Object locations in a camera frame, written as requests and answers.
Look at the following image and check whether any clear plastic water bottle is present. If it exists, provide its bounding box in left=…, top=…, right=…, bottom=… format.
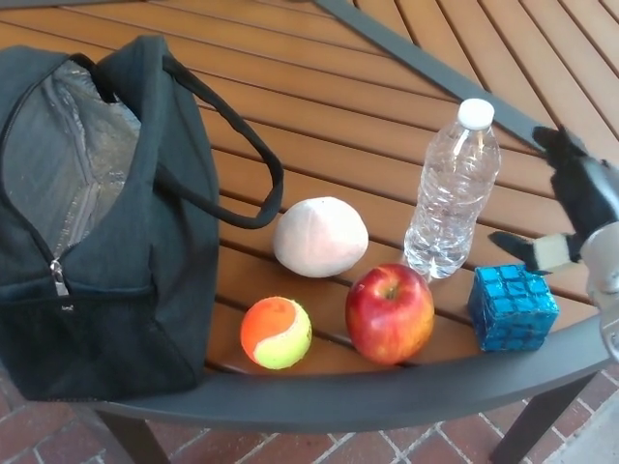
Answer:
left=403, top=98, right=501, bottom=280

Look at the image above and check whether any white round soft toy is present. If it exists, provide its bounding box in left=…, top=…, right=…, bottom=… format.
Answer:
left=273, top=195, right=369, bottom=278

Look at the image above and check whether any dark grey insulated lunch bag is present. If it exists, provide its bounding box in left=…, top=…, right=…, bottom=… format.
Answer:
left=0, top=36, right=285, bottom=402

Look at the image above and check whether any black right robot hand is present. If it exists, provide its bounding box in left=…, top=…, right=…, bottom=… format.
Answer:
left=490, top=124, right=619, bottom=276

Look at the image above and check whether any blue rubik cube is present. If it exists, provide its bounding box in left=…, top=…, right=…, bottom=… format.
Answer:
left=467, top=263, right=561, bottom=353

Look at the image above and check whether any orange and yellow tennis ball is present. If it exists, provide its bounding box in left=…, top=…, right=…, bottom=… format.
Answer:
left=240, top=296, right=313, bottom=371

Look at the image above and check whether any red apple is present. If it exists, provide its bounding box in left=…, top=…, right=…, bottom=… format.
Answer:
left=344, top=263, right=436, bottom=365

